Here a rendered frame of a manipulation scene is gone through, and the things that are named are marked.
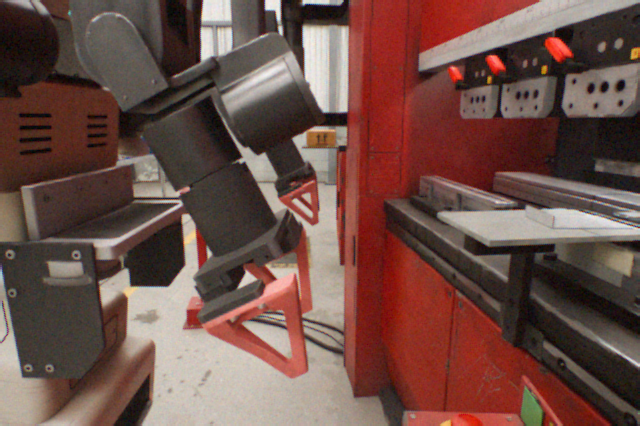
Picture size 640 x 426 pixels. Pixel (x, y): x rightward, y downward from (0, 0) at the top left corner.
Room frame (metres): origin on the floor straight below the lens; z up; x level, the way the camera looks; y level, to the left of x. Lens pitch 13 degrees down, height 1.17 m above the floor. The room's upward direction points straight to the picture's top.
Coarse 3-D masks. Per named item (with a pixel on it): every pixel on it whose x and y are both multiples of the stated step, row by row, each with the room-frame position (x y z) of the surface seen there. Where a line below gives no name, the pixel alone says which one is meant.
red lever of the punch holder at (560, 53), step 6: (546, 42) 0.78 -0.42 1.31; (552, 42) 0.77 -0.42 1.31; (558, 42) 0.76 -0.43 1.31; (546, 48) 0.78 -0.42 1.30; (552, 48) 0.76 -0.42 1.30; (558, 48) 0.75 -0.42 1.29; (564, 48) 0.75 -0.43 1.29; (552, 54) 0.76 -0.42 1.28; (558, 54) 0.74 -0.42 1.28; (564, 54) 0.74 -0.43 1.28; (570, 54) 0.74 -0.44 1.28; (558, 60) 0.74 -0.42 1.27; (564, 60) 0.73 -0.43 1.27; (570, 60) 0.73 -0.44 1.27; (564, 66) 0.72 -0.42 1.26; (570, 66) 0.71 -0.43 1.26; (576, 66) 0.71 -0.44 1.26; (582, 66) 0.71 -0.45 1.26; (588, 66) 0.72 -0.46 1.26; (564, 72) 0.72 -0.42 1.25; (570, 72) 0.71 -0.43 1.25; (576, 72) 0.71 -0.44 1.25
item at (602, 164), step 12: (600, 120) 0.72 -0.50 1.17; (612, 120) 0.69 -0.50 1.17; (624, 120) 0.67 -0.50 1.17; (636, 120) 0.65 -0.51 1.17; (600, 132) 0.71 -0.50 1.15; (612, 132) 0.69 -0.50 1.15; (624, 132) 0.67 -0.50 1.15; (636, 132) 0.65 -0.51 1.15; (600, 144) 0.71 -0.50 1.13; (612, 144) 0.69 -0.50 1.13; (624, 144) 0.66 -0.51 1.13; (636, 144) 0.64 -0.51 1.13; (600, 156) 0.71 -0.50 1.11; (612, 156) 0.68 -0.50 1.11; (624, 156) 0.66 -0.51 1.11; (636, 156) 0.64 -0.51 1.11; (600, 168) 0.71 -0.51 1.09; (612, 168) 0.69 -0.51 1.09; (624, 168) 0.67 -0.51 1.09; (636, 168) 0.64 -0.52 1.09
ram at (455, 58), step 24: (432, 0) 1.42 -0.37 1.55; (456, 0) 1.25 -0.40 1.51; (480, 0) 1.11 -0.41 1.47; (504, 0) 1.00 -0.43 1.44; (528, 0) 0.91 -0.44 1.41; (600, 0) 0.72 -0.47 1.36; (624, 0) 0.67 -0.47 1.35; (432, 24) 1.41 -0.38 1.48; (456, 24) 1.24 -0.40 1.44; (480, 24) 1.10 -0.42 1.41; (528, 24) 0.90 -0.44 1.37; (552, 24) 0.83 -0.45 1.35; (480, 48) 1.09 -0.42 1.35
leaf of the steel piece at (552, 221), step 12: (528, 216) 0.68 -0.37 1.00; (540, 216) 0.65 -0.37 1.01; (552, 216) 0.61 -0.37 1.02; (564, 216) 0.69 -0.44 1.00; (576, 216) 0.69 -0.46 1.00; (552, 228) 0.61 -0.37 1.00; (564, 228) 0.61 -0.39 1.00; (576, 228) 0.61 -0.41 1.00; (588, 228) 0.61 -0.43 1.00; (600, 228) 0.61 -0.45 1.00; (612, 228) 0.61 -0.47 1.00
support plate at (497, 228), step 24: (456, 216) 0.70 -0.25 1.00; (480, 216) 0.70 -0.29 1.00; (504, 216) 0.70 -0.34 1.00; (480, 240) 0.57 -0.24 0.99; (504, 240) 0.55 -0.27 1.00; (528, 240) 0.56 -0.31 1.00; (552, 240) 0.56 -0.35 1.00; (576, 240) 0.57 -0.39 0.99; (600, 240) 0.57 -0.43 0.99; (624, 240) 0.58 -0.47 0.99
